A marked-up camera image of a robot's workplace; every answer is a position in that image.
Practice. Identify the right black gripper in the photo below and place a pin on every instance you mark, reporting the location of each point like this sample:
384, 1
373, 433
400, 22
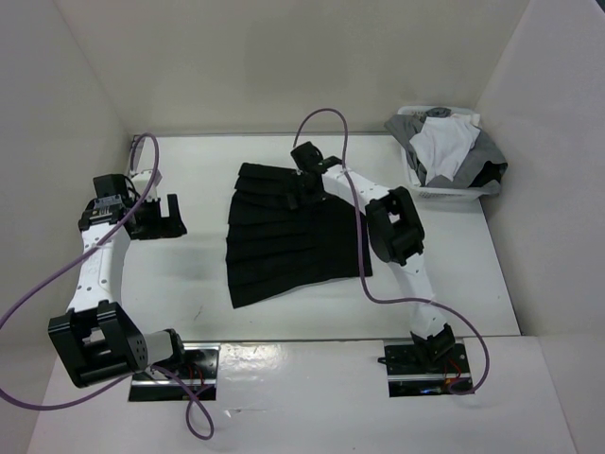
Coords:
311, 199

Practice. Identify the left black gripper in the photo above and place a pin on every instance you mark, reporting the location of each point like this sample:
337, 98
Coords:
164, 226

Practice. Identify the black pleated skirt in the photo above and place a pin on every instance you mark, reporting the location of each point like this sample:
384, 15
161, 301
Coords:
272, 249

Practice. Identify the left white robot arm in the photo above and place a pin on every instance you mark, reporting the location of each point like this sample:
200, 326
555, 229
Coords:
95, 338

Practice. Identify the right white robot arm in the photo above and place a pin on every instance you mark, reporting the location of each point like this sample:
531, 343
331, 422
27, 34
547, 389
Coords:
392, 227

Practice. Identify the white laundry basket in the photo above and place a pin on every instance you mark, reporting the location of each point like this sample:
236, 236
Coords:
481, 174

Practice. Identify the grey garment in basket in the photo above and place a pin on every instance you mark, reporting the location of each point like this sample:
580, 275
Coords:
414, 116

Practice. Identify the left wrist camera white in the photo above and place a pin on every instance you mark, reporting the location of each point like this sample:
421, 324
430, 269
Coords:
140, 180

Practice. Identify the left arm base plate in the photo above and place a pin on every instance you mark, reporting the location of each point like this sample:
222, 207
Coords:
198, 373

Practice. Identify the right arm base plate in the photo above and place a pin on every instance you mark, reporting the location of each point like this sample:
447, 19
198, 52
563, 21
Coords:
407, 376

